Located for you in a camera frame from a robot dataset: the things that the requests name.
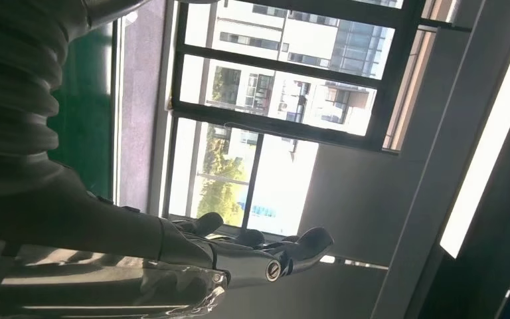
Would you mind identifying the dark framed window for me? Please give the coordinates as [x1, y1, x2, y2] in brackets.
[160, 0, 471, 241]

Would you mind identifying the long ceiling light strip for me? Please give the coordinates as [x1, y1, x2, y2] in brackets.
[440, 0, 510, 259]

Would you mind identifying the silver conveyor frame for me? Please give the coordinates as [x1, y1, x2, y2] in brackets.
[111, 17, 125, 207]

